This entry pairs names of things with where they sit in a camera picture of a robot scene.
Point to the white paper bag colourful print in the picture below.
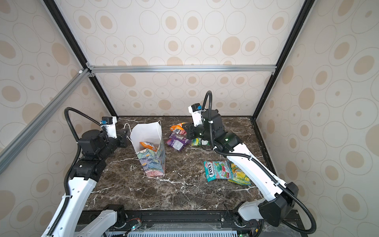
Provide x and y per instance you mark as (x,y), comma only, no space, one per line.
(153,163)

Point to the yellow green candy bag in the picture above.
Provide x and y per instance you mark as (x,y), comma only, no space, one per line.
(238,176)

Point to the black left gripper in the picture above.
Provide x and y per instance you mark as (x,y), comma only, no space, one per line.
(123,136)

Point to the black vertical frame post right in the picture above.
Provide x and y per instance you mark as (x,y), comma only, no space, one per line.
(299,23)

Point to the horizontal aluminium rail back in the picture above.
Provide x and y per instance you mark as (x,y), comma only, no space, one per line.
(183,69)

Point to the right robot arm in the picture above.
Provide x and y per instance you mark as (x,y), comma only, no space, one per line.
(276,203)

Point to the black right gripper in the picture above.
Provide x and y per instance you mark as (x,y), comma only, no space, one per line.
(189,130)

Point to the orange snack bag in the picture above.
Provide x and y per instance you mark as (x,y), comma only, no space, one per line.
(148,145)
(179,129)

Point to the black vertical frame post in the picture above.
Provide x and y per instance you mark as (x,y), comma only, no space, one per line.
(64,28)
(299,23)

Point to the aluminium rail left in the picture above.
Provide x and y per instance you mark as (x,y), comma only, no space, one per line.
(25,136)

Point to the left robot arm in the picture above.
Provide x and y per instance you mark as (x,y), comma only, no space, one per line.
(95,146)

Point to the green snack bag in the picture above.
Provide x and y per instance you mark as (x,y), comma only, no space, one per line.
(199,142)

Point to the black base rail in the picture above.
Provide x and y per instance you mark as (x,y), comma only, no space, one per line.
(194,223)

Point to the small purple candy bag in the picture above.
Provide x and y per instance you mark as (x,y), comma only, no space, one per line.
(177,141)

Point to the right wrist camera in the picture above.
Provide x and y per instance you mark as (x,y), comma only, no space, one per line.
(196,113)

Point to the black vertical frame post left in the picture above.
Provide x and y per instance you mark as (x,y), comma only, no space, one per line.
(64,28)

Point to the teal spring candy bag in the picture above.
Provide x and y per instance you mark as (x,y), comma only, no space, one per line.
(217,170)

